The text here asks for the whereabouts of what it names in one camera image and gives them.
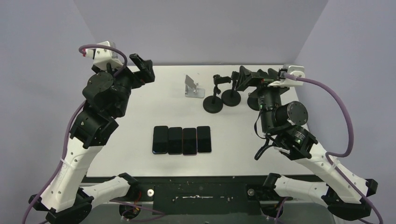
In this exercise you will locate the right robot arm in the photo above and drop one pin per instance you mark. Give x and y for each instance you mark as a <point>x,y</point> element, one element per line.
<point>343,193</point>

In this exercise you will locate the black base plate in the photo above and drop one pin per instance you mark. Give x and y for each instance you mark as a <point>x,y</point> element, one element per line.
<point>206,195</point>

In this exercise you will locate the black tall phone stand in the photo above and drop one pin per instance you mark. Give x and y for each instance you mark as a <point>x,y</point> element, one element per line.
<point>214,104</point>

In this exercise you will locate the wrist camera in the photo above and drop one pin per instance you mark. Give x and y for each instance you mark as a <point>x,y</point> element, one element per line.
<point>290,73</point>
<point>101,57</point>

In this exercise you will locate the white folding phone stand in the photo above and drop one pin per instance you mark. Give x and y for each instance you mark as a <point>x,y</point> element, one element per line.
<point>192,90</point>

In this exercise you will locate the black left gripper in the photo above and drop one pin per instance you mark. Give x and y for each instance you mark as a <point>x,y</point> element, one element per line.
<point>145,75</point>

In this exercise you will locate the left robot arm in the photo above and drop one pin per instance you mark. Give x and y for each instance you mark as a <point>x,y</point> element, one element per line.
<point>106,98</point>

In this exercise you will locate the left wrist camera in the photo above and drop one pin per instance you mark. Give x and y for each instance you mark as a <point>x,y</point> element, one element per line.
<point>101,57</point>

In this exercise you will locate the silver phone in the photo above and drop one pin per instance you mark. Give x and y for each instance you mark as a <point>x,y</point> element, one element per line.
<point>204,139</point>

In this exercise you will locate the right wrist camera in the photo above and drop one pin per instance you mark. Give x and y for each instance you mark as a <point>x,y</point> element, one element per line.
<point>290,73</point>

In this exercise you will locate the black phone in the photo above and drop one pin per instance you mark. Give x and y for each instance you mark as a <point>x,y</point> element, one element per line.
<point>175,140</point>
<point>160,140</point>

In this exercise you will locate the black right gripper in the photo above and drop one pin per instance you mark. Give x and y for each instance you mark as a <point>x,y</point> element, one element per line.
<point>258,81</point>

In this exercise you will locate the purple phone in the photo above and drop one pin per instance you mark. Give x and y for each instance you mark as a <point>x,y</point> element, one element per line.
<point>189,141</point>

